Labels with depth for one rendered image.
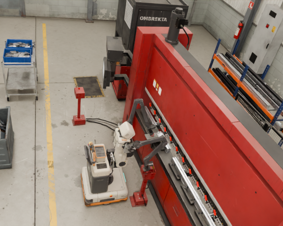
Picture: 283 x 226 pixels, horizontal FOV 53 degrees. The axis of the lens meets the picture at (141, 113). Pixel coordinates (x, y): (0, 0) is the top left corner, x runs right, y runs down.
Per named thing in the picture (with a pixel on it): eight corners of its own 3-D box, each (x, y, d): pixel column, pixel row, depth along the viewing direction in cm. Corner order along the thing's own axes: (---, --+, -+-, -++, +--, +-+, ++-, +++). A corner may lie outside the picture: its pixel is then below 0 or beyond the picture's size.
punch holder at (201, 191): (196, 189, 358) (200, 180, 348) (202, 188, 361) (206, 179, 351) (202, 199, 347) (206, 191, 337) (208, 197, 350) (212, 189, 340)
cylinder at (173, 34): (162, 38, 413) (170, 5, 384) (178, 37, 422) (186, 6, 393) (172, 49, 389) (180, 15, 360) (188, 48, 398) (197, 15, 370)
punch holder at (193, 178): (189, 176, 372) (192, 168, 362) (194, 175, 375) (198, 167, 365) (194, 185, 361) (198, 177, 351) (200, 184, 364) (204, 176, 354)
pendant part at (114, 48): (102, 78, 524) (106, 35, 472) (116, 79, 529) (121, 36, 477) (103, 94, 486) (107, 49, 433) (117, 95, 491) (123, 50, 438)
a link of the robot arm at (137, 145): (165, 132, 389) (166, 136, 380) (167, 141, 394) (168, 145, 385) (133, 141, 390) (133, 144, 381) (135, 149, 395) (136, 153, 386)
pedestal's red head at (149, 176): (139, 169, 428) (141, 162, 417) (150, 168, 433) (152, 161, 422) (143, 180, 413) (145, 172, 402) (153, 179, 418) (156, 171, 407)
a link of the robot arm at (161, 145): (164, 137, 392) (165, 141, 382) (166, 140, 394) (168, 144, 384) (142, 158, 401) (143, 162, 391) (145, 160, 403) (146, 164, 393)
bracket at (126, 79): (113, 77, 526) (113, 74, 521) (125, 76, 535) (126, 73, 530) (119, 89, 498) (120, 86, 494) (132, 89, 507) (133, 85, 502)
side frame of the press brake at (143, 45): (120, 136, 573) (137, 26, 432) (158, 130, 604) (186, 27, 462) (123, 144, 556) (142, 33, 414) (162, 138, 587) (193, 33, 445)
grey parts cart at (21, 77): (8, 78, 662) (2, 41, 603) (38, 78, 682) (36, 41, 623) (5, 102, 597) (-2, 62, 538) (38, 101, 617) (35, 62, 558)
